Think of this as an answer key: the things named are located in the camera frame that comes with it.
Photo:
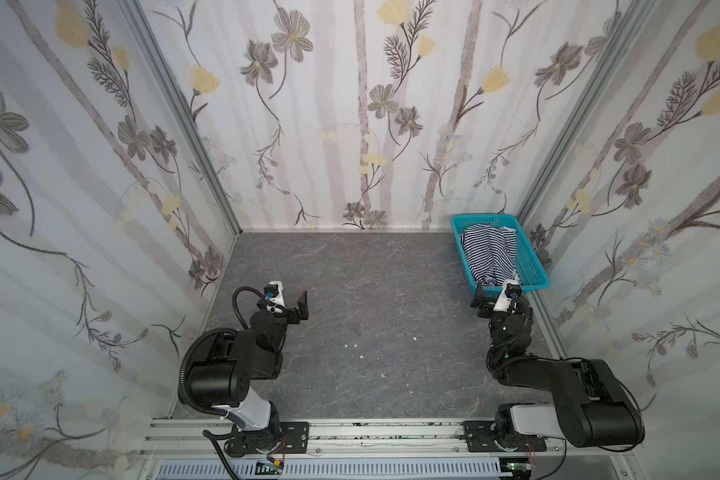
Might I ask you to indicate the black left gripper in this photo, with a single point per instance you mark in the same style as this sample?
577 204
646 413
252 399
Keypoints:
293 312

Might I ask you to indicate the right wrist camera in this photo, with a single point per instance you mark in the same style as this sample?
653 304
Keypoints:
510 293

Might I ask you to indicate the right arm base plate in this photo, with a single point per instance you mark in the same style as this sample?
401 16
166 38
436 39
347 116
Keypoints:
481 437

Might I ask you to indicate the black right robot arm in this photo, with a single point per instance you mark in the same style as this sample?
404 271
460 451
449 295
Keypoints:
590 407

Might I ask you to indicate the white slotted cable duct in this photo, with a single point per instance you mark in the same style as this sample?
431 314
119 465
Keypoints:
373 468

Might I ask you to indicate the blue white striped tank top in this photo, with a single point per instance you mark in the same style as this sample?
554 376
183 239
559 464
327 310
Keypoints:
491 254

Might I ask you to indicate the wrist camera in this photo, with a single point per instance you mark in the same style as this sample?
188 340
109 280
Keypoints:
273 292
510 293

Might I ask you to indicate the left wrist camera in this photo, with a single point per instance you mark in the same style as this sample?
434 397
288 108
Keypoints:
273 292

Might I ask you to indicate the teal plastic basket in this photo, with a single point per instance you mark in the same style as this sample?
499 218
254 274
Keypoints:
532 275

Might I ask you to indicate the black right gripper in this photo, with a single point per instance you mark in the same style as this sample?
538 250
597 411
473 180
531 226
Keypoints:
493 305

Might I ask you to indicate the aluminium mounting rail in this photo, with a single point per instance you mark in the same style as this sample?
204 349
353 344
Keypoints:
330 438

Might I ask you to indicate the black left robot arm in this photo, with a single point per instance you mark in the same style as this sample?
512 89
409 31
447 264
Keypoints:
217 370

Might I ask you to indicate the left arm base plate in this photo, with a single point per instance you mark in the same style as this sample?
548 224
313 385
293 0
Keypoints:
288 437

